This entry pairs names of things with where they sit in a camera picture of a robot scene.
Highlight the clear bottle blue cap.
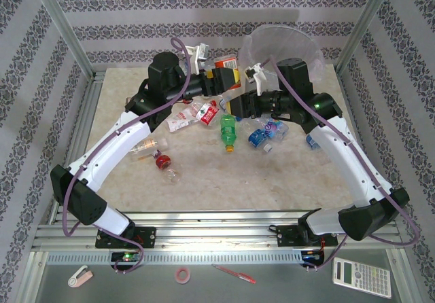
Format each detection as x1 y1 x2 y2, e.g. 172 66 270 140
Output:
237 114 264 132

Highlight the small blue-capped water bottle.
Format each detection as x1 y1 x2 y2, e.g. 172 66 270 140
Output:
217 92 239 113

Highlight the green bottle orange cap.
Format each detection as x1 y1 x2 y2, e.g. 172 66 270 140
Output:
220 112 238 154

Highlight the clear bottle rainbow label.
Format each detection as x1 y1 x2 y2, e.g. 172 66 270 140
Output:
260 118 290 144

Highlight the clear bottle red green label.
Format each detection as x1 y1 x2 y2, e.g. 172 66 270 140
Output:
182 98 219 127

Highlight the clear plastic bin liner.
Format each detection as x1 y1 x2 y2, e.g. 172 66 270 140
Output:
237 24 326 86

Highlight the clear bottle orange white label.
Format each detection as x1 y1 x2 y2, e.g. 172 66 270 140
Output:
130 137 170 164

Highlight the small circuit board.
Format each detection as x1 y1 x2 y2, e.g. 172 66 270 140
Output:
111 251 141 264
300 250 326 264

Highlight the red pen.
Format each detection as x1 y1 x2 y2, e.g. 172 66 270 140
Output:
211 263 257 285

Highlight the pink tape roll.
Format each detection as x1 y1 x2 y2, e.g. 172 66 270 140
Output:
175 266 192 285

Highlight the white scientific calculator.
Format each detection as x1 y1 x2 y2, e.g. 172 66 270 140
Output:
332 257 393 300

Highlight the pink white stapler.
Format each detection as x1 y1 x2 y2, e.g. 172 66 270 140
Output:
67 264 94 289

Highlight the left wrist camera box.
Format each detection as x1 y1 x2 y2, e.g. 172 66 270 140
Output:
184 42 211 75

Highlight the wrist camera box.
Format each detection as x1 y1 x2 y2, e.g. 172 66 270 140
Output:
184 42 211 75
243 61 273 96

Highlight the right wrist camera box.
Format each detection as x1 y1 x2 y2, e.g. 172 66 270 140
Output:
243 61 273 96

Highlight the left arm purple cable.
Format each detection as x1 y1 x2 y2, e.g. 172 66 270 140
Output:
63 37 191 276

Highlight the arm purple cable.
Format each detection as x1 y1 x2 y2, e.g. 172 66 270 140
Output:
261 54 421 274
63 37 191 276

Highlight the aluminium mounting rail assembly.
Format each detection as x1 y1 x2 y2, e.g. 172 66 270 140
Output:
32 209 407 251

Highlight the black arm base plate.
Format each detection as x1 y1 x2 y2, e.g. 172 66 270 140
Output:
275 224 340 249
94 226 157 250

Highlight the slotted grey cable duct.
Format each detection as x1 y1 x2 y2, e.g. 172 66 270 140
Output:
46 251 304 266

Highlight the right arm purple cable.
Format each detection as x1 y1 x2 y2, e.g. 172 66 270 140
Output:
261 54 421 274

